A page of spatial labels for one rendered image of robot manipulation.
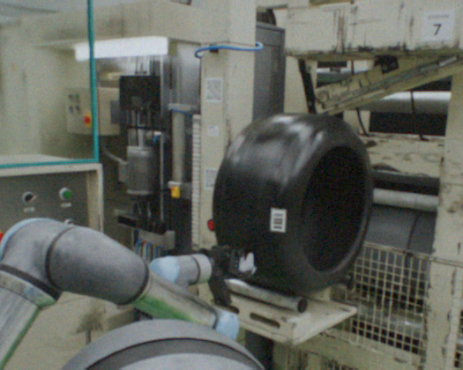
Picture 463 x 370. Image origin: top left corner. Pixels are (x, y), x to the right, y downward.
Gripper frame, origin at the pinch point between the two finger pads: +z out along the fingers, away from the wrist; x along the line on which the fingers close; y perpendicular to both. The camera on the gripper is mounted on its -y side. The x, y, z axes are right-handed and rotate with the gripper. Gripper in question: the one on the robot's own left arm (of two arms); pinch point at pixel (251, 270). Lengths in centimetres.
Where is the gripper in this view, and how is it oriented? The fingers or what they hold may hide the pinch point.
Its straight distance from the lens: 150.0
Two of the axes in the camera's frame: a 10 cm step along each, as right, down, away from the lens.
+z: 6.3, -0.3, 7.7
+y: 1.1, -9.9, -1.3
